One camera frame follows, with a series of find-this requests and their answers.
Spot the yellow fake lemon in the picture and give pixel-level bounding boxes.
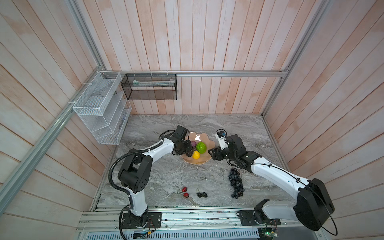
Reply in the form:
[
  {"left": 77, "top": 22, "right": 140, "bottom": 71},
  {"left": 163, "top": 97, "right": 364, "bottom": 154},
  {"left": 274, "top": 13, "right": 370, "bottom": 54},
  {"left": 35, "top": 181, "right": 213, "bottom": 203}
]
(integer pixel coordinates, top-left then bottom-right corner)
[{"left": 192, "top": 151, "right": 201, "bottom": 160}]

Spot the green bumpy fake fruit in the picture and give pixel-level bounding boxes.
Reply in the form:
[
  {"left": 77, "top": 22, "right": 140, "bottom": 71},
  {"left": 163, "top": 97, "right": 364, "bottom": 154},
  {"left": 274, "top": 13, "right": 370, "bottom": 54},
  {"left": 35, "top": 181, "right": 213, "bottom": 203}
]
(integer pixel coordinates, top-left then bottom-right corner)
[{"left": 196, "top": 142, "right": 207, "bottom": 154}]

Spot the black fake grape bunch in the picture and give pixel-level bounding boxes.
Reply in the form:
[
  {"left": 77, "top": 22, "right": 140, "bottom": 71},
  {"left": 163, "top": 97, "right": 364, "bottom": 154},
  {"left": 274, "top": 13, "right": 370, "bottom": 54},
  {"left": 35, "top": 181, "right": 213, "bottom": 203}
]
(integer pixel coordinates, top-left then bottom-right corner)
[{"left": 228, "top": 168, "right": 245, "bottom": 199}]

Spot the red fake cherry pair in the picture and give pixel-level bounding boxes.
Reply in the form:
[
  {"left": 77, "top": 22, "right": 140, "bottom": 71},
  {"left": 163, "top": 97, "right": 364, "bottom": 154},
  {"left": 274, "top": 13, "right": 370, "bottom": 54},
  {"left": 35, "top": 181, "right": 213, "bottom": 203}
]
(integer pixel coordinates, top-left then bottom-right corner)
[{"left": 177, "top": 187, "right": 190, "bottom": 198}]

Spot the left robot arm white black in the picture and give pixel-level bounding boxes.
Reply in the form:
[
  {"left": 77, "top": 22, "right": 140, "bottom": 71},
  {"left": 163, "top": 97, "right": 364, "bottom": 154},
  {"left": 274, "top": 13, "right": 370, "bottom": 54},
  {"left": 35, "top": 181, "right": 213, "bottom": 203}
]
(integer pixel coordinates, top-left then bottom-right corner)
[{"left": 115, "top": 126, "right": 194, "bottom": 218}]

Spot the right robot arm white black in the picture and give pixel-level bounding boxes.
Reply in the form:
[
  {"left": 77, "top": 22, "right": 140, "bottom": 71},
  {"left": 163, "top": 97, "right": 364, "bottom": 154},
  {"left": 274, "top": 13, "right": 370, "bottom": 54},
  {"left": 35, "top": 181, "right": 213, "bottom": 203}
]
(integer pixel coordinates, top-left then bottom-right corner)
[{"left": 208, "top": 130, "right": 335, "bottom": 231}]

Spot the pink wavy fruit bowl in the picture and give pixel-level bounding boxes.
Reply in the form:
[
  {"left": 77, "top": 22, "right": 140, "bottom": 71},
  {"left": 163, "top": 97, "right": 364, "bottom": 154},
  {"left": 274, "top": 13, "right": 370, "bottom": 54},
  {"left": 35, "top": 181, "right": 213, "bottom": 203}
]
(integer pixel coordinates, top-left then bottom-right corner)
[{"left": 181, "top": 132, "right": 215, "bottom": 165}]

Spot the black fake cherry pair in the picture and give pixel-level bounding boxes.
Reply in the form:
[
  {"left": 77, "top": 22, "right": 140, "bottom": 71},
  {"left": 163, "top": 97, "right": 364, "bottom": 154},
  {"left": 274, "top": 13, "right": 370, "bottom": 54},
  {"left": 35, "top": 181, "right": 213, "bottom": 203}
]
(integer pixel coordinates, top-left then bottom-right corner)
[{"left": 196, "top": 189, "right": 208, "bottom": 198}]

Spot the black mesh basket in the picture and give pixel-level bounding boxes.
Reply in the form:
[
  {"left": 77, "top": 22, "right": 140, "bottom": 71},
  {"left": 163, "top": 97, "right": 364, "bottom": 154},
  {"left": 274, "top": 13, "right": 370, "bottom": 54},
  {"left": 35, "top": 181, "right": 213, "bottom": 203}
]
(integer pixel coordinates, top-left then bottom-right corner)
[{"left": 121, "top": 73, "right": 178, "bottom": 101}]

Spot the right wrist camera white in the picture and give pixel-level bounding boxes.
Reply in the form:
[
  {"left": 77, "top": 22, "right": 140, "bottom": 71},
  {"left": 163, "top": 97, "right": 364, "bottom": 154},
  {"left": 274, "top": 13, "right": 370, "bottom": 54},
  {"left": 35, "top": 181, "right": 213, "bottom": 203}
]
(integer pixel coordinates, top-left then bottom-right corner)
[{"left": 216, "top": 129, "right": 228, "bottom": 150}]

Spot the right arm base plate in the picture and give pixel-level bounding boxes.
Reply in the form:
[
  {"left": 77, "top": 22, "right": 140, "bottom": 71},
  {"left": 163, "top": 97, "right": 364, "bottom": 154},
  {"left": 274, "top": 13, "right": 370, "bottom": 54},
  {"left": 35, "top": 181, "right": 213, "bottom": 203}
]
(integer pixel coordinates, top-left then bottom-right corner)
[{"left": 237, "top": 210, "right": 281, "bottom": 226}]

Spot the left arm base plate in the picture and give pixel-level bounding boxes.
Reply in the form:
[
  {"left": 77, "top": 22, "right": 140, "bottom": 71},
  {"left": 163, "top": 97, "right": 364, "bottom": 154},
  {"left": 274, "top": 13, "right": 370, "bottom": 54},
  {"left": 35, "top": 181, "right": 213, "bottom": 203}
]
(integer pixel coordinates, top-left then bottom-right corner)
[{"left": 119, "top": 212, "right": 162, "bottom": 230}]

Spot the black corrugated cable hose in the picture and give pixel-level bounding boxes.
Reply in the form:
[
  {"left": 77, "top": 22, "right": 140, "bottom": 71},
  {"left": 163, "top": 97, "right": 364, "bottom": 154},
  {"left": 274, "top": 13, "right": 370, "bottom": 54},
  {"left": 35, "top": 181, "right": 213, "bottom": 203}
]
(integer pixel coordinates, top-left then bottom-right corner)
[{"left": 107, "top": 140, "right": 164, "bottom": 197}]

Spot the horizontal aluminium wall rail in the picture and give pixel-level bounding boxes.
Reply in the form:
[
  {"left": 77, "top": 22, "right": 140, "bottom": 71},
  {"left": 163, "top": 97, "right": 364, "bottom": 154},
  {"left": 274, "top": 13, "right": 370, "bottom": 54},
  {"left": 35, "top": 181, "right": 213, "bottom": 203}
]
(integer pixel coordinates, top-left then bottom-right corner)
[{"left": 116, "top": 70, "right": 288, "bottom": 78}]

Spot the white wire mesh shelf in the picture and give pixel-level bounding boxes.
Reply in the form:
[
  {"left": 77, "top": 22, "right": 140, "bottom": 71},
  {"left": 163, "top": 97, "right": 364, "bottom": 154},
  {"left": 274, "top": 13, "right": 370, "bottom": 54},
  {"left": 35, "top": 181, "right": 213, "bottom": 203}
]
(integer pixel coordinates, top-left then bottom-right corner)
[{"left": 73, "top": 71, "right": 132, "bottom": 145}]

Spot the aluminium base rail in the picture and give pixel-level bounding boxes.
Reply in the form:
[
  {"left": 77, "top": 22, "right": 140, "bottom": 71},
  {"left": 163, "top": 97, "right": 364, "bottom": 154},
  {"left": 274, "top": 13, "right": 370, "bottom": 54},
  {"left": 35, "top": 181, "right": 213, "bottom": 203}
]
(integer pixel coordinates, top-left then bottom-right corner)
[{"left": 74, "top": 206, "right": 325, "bottom": 233}]

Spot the right aluminium frame rail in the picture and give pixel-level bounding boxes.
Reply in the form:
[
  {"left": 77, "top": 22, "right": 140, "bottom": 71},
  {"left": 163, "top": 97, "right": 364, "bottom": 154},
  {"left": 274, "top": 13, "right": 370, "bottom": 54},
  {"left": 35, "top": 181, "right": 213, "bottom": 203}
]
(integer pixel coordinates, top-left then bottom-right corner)
[{"left": 261, "top": 1, "right": 334, "bottom": 120}]

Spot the aluminium frame rail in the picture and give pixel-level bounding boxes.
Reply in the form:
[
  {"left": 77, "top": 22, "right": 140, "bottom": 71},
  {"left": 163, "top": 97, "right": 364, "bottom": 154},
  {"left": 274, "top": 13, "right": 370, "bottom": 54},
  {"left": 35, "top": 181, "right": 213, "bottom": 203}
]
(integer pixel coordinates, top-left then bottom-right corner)
[
  {"left": 261, "top": 1, "right": 334, "bottom": 120},
  {"left": 1, "top": 1, "right": 110, "bottom": 218}
]

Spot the left aluminium frame rail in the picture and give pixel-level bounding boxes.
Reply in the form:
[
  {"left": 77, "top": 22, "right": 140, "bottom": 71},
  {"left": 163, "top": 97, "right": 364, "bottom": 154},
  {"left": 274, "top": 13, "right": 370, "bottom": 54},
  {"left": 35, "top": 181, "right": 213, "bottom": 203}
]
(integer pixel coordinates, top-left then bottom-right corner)
[{"left": 1, "top": 1, "right": 110, "bottom": 218}]

